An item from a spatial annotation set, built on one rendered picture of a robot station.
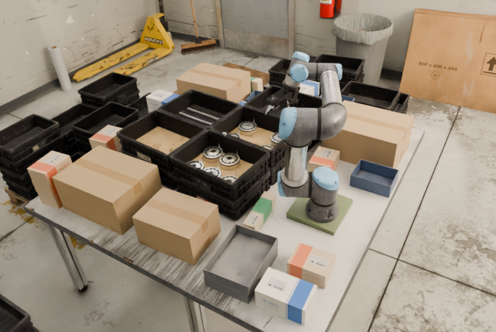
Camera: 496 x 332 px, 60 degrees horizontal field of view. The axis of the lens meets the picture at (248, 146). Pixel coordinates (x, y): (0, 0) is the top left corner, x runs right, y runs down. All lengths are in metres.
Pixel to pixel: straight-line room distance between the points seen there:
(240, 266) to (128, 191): 0.62
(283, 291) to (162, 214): 0.61
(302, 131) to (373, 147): 0.82
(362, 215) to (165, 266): 0.92
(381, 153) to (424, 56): 2.40
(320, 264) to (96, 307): 1.48
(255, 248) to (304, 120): 0.62
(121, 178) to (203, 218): 0.47
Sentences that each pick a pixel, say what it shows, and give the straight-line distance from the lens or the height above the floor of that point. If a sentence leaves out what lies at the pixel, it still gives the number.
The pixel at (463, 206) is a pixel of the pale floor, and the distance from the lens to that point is 3.39.
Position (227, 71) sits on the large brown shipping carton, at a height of 0.90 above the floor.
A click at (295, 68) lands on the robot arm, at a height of 1.36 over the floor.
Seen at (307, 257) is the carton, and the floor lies 0.78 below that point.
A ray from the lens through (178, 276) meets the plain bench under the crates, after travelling 1.87.
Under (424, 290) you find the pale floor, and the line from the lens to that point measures 2.79.
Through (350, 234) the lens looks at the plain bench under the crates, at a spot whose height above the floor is 0.70.
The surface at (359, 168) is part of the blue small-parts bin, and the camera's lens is 2.35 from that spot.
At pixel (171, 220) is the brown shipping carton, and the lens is 1.87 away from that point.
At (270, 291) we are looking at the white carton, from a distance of 1.67.
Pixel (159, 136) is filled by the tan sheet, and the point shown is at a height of 0.83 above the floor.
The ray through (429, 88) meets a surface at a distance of 4.61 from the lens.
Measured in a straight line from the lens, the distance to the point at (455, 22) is 4.49.
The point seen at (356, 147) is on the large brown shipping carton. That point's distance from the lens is 2.33.
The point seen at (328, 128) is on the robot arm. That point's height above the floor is 1.31.
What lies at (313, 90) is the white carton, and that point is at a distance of 2.76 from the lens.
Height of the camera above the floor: 2.13
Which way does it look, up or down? 34 degrees down
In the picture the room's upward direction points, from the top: 4 degrees counter-clockwise
